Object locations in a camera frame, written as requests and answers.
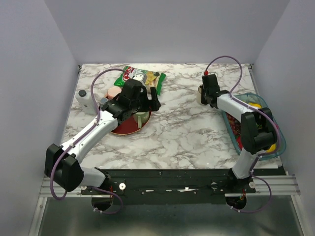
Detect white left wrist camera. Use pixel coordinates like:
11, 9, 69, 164
133, 72, 147, 86

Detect pink upside-down mug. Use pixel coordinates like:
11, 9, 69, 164
107, 86, 122, 100

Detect green chips bag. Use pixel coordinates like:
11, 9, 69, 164
114, 66, 166, 95

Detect teal transparent fruit container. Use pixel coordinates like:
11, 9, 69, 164
220, 93, 287, 162

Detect light green mug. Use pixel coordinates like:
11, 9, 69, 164
133, 112, 150, 129

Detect red toy dragon fruit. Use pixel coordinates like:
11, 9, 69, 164
237, 136, 243, 149

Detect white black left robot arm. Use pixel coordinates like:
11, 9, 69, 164
44, 79, 160, 194

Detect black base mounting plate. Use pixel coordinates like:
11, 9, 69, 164
80, 168, 256, 206

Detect dark toy grapes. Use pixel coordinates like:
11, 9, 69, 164
226, 113, 241, 135

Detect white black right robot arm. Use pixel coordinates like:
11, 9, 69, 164
201, 72, 281, 193

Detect dark grey mug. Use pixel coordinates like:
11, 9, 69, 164
99, 97, 108, 106

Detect cream mug with black rim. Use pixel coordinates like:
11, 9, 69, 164
196, 85, 207, 105

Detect white bottle grey cap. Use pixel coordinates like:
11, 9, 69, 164
75, 89, 97, 116

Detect yellow toy lemon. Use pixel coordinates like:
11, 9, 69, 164
249, 103, 262, 109

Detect red round tray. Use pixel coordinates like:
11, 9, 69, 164
111, 111, 152, 135

